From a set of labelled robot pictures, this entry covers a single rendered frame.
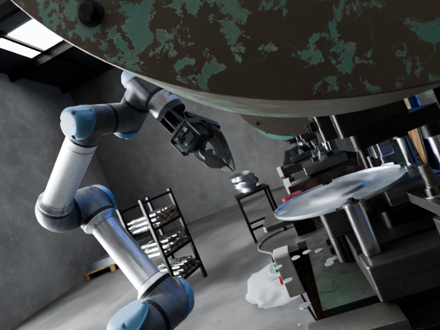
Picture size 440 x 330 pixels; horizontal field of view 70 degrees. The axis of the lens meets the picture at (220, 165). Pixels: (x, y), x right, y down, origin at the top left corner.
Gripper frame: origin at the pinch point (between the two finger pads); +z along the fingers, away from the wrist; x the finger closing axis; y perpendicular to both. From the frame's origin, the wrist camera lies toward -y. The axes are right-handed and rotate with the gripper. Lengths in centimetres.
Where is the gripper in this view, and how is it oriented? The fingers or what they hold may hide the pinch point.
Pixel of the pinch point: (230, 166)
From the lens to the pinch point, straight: 76.3
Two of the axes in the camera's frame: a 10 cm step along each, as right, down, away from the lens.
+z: 6.9, 6.9, -2.0
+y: -4.3, 1.7, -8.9
